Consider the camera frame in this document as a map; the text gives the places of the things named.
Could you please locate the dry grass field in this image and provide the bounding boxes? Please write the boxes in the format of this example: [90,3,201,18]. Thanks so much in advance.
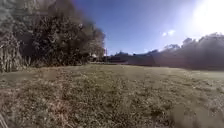
[0,63,224,128]

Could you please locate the dense wood of trees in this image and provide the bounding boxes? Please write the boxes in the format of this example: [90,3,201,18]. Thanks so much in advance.
[0,0,107,73]

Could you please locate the distant row of trees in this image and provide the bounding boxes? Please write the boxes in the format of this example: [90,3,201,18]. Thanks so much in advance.
[105,32,224,71]

